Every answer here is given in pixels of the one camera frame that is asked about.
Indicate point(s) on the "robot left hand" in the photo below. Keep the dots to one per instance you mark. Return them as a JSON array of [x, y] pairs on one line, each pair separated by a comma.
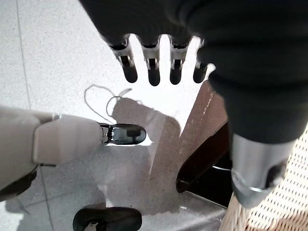
[[240, 48]]

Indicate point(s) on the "dark brown curved furniture part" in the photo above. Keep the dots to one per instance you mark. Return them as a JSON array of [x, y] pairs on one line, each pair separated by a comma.
[[204, 154]]

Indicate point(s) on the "brown frayed cloth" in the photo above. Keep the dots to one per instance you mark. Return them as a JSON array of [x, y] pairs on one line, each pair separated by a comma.
[[166, 168]]

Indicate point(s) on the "dark robot foot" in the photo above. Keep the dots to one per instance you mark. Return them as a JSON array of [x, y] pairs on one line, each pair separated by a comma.
[[113, 219], [127, 134]]

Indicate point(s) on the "thin grey thread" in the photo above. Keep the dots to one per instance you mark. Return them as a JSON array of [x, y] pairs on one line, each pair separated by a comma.
[[89, 102]]

